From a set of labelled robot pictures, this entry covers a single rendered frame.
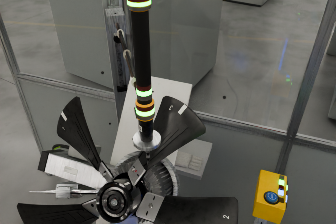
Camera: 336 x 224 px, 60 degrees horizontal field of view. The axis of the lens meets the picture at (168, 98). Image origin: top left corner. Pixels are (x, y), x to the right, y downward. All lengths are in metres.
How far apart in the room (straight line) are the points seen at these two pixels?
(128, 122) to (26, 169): 1.80
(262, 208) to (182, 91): 0.51
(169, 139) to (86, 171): 0.39
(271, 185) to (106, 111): 1.06
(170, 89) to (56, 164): 0.52
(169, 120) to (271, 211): 0.50
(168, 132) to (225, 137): 0.75
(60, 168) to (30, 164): 1.71
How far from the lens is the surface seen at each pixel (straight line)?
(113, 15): 1.18
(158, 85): 1.16
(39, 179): 2.75
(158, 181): 1.04
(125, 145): 1.20
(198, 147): 1.58
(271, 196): 1.16
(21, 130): 3.30
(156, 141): 0.73
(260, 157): 1.66
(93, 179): 1.14
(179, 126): 0.88
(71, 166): 1.18
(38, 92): 2.10
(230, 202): 0.94
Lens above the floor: 1.97
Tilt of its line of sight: 35 degrees down
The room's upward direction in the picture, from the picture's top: straight up
